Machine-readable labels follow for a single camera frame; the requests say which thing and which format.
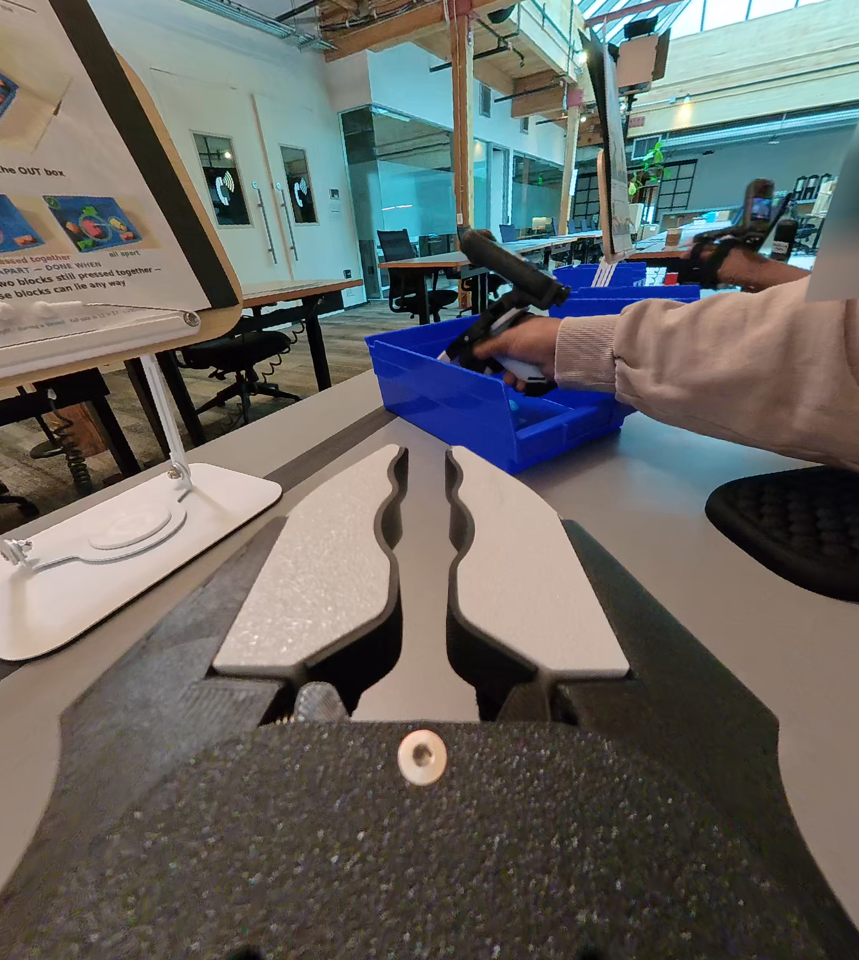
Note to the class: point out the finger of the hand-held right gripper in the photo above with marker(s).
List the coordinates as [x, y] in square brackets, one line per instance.
[508, 322]

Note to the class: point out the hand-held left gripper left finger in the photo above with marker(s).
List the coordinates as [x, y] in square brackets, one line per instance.
[317, 592]

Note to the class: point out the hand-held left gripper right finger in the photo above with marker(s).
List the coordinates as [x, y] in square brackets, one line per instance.
[534, 592]

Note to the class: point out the blue plastic bin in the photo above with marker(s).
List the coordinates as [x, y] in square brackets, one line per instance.
[624, 302]
[444, 405]
[594, 274]

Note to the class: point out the person's right forearm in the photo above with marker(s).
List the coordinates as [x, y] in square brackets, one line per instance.
[737, 360]

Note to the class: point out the person's right hand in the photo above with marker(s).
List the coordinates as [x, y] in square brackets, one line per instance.
[527, 349]

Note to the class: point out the black office chair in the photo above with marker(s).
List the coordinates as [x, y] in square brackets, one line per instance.
[242, 352]
[407, 277]

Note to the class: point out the wooden pillar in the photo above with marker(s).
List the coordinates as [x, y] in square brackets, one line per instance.
[462, 112]

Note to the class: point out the phone icon door panel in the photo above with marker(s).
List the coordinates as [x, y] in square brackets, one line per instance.
[221, 180]
[299, 187]

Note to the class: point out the light panel on stand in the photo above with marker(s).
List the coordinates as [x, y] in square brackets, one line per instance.
[639, 60]

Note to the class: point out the black pad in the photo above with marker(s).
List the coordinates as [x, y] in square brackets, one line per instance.
[827, 532]

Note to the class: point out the printed instruction sheet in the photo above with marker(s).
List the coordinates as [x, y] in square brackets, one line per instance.
[39, 150]

